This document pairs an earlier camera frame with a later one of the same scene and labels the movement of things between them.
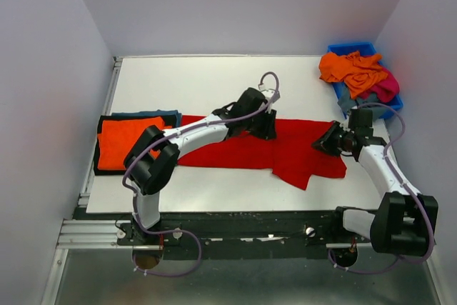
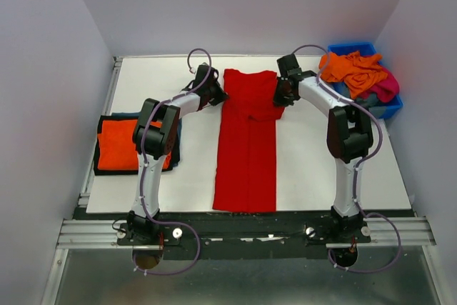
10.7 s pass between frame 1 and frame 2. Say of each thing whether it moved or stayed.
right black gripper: moved
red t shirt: moved
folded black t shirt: stayed
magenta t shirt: stayed
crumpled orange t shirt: stayed
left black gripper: moved
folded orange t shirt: stayed
